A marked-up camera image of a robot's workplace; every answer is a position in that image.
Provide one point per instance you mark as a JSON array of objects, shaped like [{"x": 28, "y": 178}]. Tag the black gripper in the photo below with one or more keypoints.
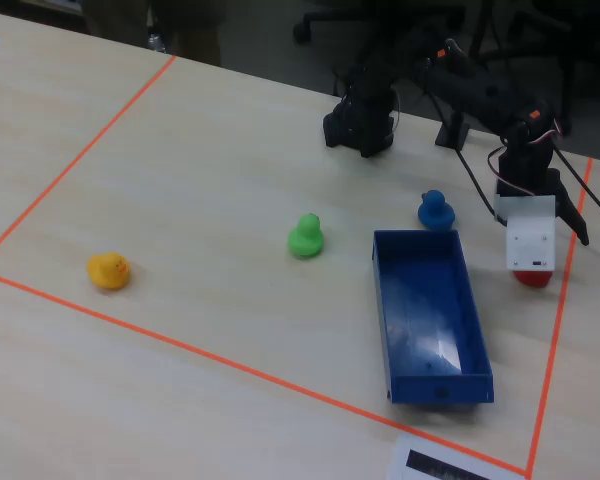
[{"x": 526, "y": 169}]

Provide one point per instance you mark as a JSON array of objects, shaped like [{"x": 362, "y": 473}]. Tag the red rubber duck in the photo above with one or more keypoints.
[{"x": 532, "y": 278}]

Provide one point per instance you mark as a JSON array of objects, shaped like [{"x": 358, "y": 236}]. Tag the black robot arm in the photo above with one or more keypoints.
[{"x": 370, "y": 115}]

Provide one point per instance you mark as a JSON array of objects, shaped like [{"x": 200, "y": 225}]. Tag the blue rubber duck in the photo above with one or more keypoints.
[{"x": 435, "y": 211}]

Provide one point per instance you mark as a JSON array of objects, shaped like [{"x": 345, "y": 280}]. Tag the blue plastic box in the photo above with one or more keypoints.
[{"x": 430, "y": 320}]

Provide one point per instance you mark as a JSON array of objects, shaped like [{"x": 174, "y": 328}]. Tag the green rubber duck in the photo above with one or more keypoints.
[{"x": 306, "y": 239}]

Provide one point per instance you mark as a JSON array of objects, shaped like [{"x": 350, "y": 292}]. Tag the yellow rubber duck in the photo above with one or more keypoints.
[{"x": 108, "y": 270}]

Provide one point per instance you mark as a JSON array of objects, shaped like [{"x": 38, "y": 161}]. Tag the black table clamp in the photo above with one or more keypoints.
[{"x": 452, "y": 131}]

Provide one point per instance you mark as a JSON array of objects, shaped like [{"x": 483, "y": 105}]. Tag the black office chair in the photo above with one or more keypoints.
[{"x": 540, "y": 30}]

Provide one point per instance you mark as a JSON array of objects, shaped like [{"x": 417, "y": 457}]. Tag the white printed paper sheet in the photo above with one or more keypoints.
[{"x": 450, "y": 462}]

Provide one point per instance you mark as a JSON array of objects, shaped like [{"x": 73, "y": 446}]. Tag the orange tape line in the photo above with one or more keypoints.
[
  {"x": 255, "y": 372},
  {"x": 75, "y": 160}
]

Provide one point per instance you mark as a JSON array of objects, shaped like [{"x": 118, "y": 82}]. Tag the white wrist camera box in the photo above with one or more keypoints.
[{"x": 529, "y": 235}]

